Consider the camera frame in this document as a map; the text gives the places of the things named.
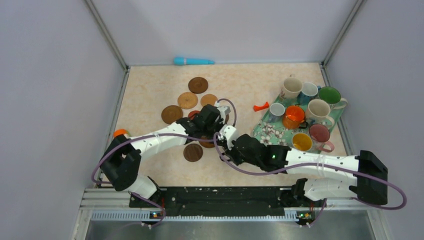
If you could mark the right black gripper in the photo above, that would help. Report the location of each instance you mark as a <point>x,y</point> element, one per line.
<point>230,152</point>

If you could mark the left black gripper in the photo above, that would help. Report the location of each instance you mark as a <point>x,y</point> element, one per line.
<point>219,122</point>

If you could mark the red round coaster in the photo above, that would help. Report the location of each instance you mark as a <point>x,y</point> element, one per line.
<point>192,114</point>

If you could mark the large brown wooden saucer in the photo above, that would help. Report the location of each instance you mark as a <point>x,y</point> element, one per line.
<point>206,143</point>

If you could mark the light wood coaster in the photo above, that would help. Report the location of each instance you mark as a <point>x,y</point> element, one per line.
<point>208,99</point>

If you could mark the woven rattan coaster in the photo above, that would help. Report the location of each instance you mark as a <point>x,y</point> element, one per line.
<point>187,100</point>

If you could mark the dark woven coaster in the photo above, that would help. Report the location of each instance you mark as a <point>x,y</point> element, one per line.
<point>193,152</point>

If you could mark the medium brown round coaster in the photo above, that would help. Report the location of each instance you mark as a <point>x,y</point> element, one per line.
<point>171,114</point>

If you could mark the dark brown grooved coaster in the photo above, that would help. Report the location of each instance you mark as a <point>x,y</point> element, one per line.
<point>198,85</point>

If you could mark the cream seashell mug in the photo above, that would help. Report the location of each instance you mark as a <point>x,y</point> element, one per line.
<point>291,88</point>

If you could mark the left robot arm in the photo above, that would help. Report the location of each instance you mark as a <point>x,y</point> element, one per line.
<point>122,159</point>

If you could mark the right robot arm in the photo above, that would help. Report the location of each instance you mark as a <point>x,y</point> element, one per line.
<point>361,176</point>

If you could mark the small grey cup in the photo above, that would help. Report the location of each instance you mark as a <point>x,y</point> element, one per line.
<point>276,112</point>

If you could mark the yellow interior cup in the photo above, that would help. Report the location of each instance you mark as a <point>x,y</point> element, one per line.
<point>302,142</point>

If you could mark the orange plastic cup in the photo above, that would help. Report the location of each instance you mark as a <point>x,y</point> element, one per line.
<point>294,118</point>

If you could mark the green patterned tray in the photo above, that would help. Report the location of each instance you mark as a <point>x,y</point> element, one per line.
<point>275,133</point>

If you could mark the blue marker pen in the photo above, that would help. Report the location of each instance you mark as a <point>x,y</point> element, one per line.
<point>183,61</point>

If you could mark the maroon pink mug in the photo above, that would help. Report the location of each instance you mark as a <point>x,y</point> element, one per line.
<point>320,136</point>

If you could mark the cream large mug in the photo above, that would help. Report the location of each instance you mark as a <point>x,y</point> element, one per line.
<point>318,112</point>

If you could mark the white blue mug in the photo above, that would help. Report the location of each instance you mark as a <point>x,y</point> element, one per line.
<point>308,92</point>

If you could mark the orange toy block piece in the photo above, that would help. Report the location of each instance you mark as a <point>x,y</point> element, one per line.
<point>121,131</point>

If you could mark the green mug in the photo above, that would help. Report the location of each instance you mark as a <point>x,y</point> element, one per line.
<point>332,97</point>

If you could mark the orange toy handle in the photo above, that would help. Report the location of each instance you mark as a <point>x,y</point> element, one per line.
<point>258,108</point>

